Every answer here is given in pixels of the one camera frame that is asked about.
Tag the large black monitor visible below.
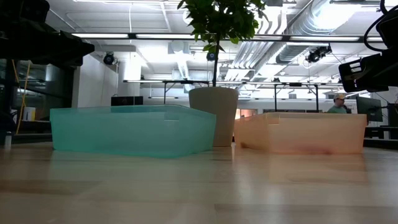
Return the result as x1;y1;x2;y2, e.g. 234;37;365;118
356;96;384;123

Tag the small black monitor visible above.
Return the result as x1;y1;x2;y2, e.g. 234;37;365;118
110;95;144;106

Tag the person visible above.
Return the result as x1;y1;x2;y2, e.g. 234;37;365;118
326;93;349;114

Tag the translucent orange plastic bin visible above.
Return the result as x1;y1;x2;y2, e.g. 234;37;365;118
233;111;368;156

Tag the white ribbed plant pot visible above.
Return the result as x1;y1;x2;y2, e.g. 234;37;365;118
188;86;239;147

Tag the yellow power cable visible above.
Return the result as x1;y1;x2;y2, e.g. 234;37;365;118
11;60;32;135

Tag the translucent green plastic bin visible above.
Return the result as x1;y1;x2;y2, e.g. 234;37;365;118
49;104;218;159

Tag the green leafy plant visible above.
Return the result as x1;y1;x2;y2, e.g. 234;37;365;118
177;0;268;88

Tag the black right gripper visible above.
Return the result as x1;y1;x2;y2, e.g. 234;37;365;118
338;49;398;93

